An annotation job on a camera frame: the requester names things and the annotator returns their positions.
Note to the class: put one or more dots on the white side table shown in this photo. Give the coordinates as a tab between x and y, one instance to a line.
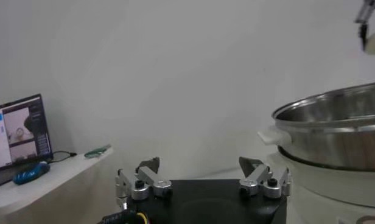
68	173

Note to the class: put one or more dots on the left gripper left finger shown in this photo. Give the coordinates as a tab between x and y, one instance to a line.
146	177

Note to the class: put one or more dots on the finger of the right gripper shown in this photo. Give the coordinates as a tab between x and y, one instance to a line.
363	35

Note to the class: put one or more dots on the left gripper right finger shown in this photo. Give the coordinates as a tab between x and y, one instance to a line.
260	176

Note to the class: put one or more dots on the stainless steel steamer basket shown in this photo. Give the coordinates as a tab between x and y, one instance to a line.
333	143

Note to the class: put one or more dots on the green and silver packet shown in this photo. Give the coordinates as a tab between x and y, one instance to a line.
96	152

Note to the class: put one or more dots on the blue computer mouse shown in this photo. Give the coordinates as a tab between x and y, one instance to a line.
30	174

